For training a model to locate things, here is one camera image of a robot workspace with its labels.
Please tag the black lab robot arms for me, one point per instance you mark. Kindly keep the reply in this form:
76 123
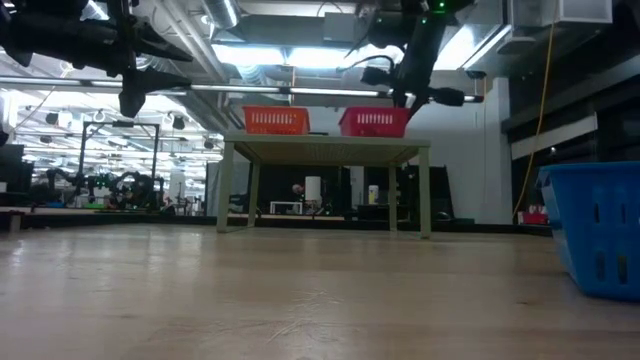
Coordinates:
132 187

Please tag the black gantry frame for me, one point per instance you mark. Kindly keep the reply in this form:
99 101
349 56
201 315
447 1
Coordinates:
122 123

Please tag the red box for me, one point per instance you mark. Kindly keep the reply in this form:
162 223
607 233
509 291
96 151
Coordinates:
532 217

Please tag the blue plastic basket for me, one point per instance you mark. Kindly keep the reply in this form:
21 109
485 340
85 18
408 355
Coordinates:
590 240

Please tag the person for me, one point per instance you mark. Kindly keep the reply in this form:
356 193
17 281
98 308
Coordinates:
298 190

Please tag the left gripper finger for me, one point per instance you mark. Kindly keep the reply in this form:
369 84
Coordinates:
152 42
137 90

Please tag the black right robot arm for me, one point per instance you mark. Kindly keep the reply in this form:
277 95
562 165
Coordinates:
425 40

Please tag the small white table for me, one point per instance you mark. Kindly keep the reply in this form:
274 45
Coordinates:
286 204

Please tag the orange plastic basket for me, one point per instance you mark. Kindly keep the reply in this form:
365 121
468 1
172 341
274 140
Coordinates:
275 127

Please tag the red plastic basket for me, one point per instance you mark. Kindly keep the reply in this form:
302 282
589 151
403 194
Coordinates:
372 130

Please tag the yellow white bottle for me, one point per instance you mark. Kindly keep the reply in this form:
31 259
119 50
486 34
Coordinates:
373 195

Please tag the long LED light bar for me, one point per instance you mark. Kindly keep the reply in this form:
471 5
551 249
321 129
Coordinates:
330 92

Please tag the green perforated metal shelf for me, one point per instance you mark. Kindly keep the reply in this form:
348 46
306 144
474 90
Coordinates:
325 150

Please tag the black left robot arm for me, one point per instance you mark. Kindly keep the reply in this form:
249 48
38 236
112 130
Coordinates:
50 35

